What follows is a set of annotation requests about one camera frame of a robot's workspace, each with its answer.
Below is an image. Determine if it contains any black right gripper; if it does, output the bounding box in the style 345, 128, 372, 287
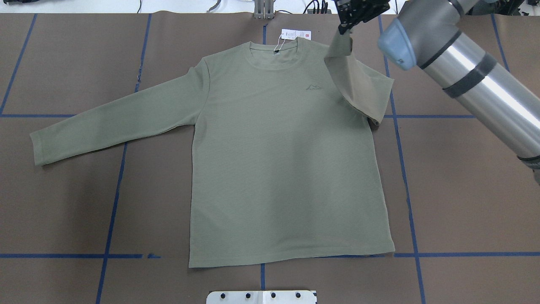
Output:
334, 0, 390, 36

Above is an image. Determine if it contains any olive green long-sleeve shirt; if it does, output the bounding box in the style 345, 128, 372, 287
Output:
30, 33, 395, 268

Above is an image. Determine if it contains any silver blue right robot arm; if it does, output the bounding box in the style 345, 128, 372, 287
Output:
378, 0, 540, 182

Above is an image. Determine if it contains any white paper clothing tag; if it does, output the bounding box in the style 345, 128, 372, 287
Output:
279, 29, 312, 41

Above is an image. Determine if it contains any aluminium frame post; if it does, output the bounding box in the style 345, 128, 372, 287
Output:
253, 0, 275, 20

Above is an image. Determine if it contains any white camera stand column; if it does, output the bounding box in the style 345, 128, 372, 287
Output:
206, 290, 318, 304

